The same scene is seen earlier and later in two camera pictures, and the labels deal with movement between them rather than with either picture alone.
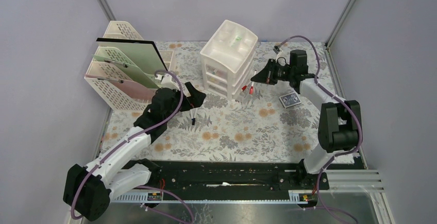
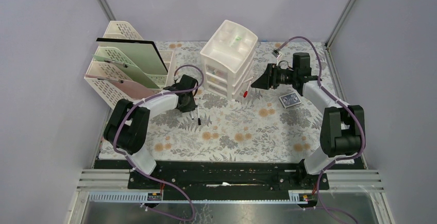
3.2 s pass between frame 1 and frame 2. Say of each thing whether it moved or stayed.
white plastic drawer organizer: stayed
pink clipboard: stayed
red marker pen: moved
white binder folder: stayed
